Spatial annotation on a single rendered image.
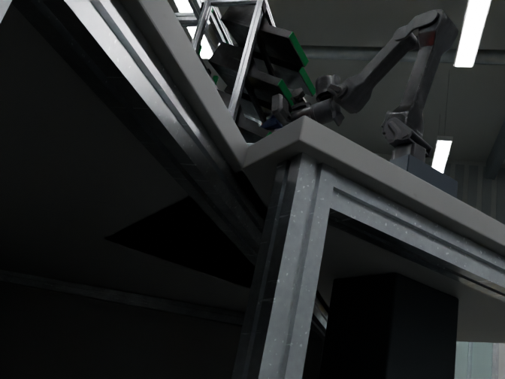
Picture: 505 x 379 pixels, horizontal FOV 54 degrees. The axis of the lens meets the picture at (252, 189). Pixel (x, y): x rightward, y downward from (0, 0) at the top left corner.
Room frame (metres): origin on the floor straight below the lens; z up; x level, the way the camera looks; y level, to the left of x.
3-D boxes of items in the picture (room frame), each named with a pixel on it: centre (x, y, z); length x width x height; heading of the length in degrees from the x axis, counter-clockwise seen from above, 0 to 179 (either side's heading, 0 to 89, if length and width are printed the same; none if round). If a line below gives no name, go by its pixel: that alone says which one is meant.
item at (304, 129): (0.94, -0.27, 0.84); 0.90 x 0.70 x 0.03; 117
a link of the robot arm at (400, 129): (0.90, -0.29, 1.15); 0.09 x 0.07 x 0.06; 128
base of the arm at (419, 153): (0.90, -0.29, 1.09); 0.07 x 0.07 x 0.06; 27
